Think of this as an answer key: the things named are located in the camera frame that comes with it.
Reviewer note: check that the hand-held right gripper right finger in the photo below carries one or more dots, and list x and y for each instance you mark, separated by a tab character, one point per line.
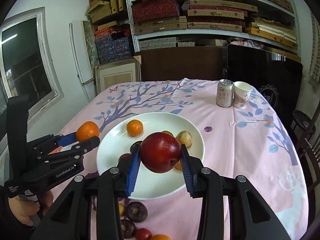
187	175

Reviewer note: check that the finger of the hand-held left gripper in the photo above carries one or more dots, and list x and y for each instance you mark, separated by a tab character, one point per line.
87	145
68	139

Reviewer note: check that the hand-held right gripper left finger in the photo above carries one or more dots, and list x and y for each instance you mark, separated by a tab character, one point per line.
133	172

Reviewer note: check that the small orange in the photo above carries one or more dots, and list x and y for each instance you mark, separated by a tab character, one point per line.
135	128
178	166
160	237

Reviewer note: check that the large orange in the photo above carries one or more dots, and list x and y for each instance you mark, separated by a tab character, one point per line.
87	131

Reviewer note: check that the red plum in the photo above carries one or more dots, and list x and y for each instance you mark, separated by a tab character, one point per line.
124	156

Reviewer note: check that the white plate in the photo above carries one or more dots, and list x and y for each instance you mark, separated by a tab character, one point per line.
112	145

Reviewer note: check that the red apple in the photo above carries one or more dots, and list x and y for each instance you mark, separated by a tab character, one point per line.
160	152

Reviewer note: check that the pale striped pepino melon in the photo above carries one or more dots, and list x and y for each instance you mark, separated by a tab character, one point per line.
184	137

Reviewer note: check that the yellow-orange round fruit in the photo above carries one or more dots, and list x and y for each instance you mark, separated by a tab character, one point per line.
167	133

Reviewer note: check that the person's left hand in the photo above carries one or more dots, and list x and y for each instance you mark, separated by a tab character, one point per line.
25	210

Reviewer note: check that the small yellow fruit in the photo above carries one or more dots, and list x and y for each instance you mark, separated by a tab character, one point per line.
121	209

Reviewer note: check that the dark purple mangosteen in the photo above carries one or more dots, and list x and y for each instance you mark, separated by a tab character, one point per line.
136	212
128	228

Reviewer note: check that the pink deer print tablecloth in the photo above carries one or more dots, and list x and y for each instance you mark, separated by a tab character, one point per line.
225	142

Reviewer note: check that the red cherry tomato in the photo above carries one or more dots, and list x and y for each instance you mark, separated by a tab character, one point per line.
143	234

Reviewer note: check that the white leaning boards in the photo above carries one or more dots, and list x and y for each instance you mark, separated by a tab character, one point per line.
80	55

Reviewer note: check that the drink can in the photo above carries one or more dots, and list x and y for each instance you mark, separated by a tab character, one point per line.
224	95

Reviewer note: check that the white framed window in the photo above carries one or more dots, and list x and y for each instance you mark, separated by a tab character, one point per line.
25	62

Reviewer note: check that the paper cup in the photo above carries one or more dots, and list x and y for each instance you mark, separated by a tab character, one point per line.
241	97

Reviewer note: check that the stack of blue floral boxes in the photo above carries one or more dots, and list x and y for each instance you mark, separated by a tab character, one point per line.
112	47

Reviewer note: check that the brown wooden board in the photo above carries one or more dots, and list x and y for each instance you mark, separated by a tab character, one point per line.
180	65

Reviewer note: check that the dark wooden slat chair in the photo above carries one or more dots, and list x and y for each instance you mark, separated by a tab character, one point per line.
312	155

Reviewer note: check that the black round stool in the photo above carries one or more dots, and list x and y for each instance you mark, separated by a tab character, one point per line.
303	120

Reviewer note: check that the black flat panel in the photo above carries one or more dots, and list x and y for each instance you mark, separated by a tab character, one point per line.
262	70

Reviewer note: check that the stack of yellow woven boxes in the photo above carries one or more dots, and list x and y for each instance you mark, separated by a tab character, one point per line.
102	12

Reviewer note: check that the white metal shelf rack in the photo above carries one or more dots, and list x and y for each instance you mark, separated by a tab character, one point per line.
128	10

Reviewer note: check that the pink cloth bundle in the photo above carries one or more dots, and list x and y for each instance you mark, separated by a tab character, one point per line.
247	42

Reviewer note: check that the stack of patterned flat boxes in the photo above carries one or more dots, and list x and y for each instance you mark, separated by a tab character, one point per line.
155	7

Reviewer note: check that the brick pattern blind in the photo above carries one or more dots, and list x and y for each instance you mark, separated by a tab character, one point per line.
315	55

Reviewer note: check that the pale picture frame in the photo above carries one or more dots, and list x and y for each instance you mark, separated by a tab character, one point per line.
117	78

